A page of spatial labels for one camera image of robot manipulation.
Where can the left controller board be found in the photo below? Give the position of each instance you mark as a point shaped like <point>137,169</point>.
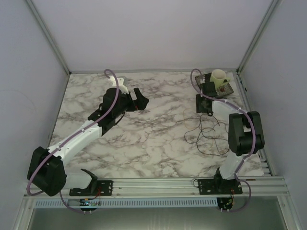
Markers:
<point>88,205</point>

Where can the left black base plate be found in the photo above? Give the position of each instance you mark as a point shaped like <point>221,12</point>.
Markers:
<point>98,188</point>

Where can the right aluminium corner post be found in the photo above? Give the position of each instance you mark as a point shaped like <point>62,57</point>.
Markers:
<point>258,34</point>

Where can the grey slotted cable duct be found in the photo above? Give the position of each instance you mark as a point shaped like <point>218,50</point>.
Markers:
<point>132,202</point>

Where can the left aluminium corner post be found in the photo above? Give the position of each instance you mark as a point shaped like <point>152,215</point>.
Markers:
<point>48,35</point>

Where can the right controller board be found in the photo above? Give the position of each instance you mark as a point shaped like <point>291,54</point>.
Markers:
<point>225,204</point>

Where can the aluminium front rail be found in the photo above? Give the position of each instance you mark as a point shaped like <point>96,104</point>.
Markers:
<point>188,187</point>

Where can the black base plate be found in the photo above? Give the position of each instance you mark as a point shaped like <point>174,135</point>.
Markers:
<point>98,188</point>
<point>222,187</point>

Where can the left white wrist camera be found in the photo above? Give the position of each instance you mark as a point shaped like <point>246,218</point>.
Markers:
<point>122,84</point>

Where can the controller board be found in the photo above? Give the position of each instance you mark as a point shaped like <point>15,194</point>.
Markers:
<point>225,204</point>
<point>88,205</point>

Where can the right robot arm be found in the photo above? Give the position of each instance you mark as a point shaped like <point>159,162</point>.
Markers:
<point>245,137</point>

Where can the light green mug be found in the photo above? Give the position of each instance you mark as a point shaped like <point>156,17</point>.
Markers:
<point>219,78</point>

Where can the aluminium corner post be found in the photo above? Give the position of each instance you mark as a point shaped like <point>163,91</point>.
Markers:
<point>48,35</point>
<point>258,34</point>

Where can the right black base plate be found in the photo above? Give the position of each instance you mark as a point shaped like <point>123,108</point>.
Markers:
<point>222,187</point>

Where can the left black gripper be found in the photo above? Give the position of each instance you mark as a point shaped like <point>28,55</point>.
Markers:
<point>139,104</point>

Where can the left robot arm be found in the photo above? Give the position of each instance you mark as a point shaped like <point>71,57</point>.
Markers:
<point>47,166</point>

